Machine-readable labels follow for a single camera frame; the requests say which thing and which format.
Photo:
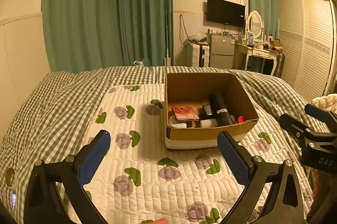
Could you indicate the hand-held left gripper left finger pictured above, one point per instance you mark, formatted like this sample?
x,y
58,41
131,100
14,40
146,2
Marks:
x,y
94,158

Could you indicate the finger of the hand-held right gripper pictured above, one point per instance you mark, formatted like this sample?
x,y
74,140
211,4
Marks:
x,y
317,111
295,124

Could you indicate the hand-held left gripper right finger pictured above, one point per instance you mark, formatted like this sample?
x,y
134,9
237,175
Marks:
x,y
234,160

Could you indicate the small red object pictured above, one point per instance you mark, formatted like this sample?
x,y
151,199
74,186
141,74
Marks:
x,y
241,119

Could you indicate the white box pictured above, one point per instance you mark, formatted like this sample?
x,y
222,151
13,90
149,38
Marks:
x,y
208,123

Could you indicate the black cylindrical bottle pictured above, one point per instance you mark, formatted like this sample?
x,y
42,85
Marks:
x,y
219,110

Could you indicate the small black box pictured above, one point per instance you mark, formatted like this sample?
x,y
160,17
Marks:
x,y
204,114

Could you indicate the light blue earbuds case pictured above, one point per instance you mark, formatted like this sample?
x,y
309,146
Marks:
x,y
177,124

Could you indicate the pink patterned packet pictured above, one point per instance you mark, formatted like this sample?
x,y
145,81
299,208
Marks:
x,y
184,113

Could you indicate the white quilted jacket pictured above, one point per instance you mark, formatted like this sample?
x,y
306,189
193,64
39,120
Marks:
x,y
323,101

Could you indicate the white floral quilted mat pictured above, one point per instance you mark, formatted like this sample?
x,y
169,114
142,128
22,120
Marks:
x,y
147,139

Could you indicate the dark suitcase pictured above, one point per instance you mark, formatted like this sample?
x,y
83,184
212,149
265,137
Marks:
x,y
279,64

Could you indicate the grey checked duvet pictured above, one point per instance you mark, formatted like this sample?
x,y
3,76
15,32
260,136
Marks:
x,y
52,108

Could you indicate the white louvred wardrobe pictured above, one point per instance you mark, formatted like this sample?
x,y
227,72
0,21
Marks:
x,y
308,45

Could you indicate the small brown cardboard box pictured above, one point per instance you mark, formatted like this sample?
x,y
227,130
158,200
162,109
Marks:
x,y
276,45

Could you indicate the white dressing table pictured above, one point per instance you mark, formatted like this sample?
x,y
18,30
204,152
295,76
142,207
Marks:
x,y
259,53

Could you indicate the small silver fridge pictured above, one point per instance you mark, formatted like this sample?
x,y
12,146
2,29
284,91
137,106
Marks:
x,y
222,51

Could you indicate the small white object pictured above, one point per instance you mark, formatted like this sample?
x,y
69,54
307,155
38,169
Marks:
x,y
138,63

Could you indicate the oval white vanity mirror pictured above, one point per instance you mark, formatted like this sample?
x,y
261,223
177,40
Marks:
x,y
254,23

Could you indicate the white ribbed suitcase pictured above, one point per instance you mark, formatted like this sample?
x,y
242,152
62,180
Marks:
x,y
196,55

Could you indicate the green curtain beside wardrobe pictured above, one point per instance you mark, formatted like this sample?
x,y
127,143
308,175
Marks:
x,y
262,0

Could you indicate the white mop pole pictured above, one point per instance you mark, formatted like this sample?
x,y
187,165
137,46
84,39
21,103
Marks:
x,y
167,42

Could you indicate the wide green curtain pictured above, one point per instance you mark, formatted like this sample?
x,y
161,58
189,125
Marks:
x,y
79,10

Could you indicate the narrow green curtain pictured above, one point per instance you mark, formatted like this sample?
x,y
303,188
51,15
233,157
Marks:
x,y
146,10

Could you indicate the black wall television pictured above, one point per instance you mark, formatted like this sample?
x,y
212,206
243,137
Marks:
x,y
226,12

